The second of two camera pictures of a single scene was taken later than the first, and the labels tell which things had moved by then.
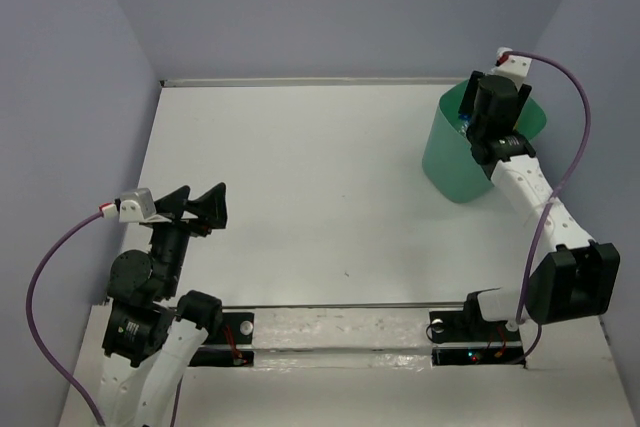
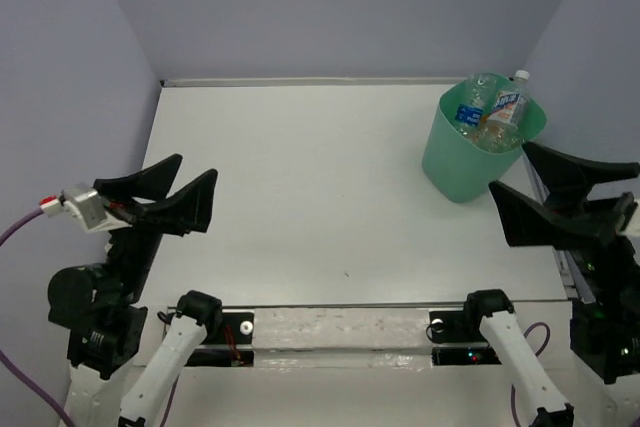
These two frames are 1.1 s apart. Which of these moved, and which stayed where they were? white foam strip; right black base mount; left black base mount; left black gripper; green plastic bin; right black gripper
Moved: right black gripper; left black gripper
Stayed: white foam strip; left black base mount; green plastic bin; right black base mount
